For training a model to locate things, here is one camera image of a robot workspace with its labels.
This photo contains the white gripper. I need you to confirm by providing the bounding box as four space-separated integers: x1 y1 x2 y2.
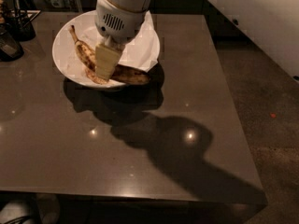
94 0 145 80

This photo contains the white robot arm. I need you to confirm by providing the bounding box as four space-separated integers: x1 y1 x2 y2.
95 0 299 79

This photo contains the white round bowl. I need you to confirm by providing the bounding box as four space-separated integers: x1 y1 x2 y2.
51 8 161 91

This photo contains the white crumpled paper liner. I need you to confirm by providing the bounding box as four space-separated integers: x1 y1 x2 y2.
64 10 161 86

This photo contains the dark round container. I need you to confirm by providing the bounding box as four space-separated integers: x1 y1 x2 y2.
0 24 23 62

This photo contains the white object under table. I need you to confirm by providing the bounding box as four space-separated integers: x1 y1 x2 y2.
0 192 60 224

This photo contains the black wire utensil holder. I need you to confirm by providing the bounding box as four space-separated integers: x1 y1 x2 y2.
1 0 36 41

